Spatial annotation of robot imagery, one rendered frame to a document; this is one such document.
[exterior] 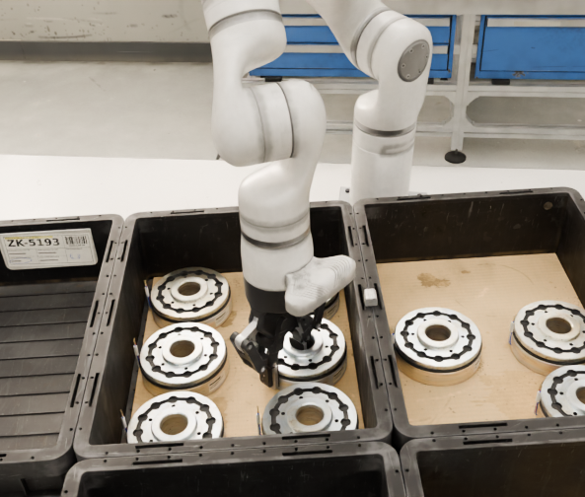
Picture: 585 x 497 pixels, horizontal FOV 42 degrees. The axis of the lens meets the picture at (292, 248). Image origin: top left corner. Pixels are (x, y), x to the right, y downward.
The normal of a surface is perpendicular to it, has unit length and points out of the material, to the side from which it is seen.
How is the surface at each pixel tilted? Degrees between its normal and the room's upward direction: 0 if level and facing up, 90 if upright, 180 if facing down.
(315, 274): 4
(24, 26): 90
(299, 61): 90
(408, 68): 98
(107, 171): 0
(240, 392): 0
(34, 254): 90
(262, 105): 32
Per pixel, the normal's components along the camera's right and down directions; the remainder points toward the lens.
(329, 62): -0.13, 0.61
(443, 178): -0.04, -0.79
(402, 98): 0.49, 0.60
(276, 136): 0.27, 0.44
